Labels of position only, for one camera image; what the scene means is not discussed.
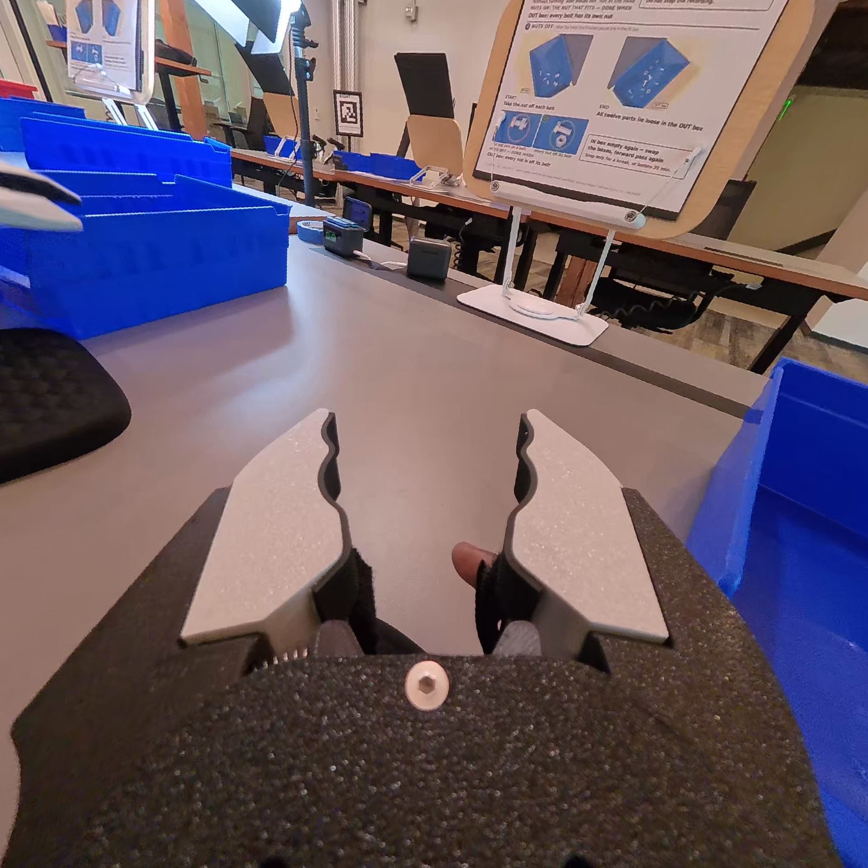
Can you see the studio light on stand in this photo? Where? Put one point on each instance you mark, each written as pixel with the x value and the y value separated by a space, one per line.
pixel 301 95

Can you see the black and blue device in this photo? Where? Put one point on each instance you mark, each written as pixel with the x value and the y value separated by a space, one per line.
pixel 343 238

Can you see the roll-up banner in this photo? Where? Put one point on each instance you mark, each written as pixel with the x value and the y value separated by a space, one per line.
pixel 106 41

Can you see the white sign stand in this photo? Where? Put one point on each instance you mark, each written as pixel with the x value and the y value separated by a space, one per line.
pixel 529 309

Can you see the long wooden desk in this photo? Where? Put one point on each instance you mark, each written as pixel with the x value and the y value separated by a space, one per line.
pixel 760 258

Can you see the blue plastic bin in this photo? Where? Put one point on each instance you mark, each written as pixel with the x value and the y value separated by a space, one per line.
pixel 122 149
pixel 27 122
pixel 163 265
pixel 281 145
pixel 380 166
pixel 800 610

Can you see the blue tape roll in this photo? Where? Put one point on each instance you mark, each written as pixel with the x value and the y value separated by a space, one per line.
pixel 309 233

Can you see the black monitor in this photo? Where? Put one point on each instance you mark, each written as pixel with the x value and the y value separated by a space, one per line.
pixel 423 84

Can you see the red plastic bin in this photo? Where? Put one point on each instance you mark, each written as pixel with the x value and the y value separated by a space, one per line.
pixel 16 88

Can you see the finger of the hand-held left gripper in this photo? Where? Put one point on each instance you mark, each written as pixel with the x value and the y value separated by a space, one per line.
pixel 27 210
pixel 11 281

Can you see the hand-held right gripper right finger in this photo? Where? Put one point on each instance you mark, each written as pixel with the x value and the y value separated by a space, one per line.
pixel 583 549

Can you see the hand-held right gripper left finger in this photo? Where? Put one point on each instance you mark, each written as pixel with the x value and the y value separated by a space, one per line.
pixel 271 543

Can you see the grey tool case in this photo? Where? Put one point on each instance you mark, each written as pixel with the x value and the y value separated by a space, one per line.
pixel 429 259

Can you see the instruction sign board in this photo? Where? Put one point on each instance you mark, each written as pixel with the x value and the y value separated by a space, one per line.
pixel 624 95

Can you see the black round cushion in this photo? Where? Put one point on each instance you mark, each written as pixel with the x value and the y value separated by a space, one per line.
pixel 54 400

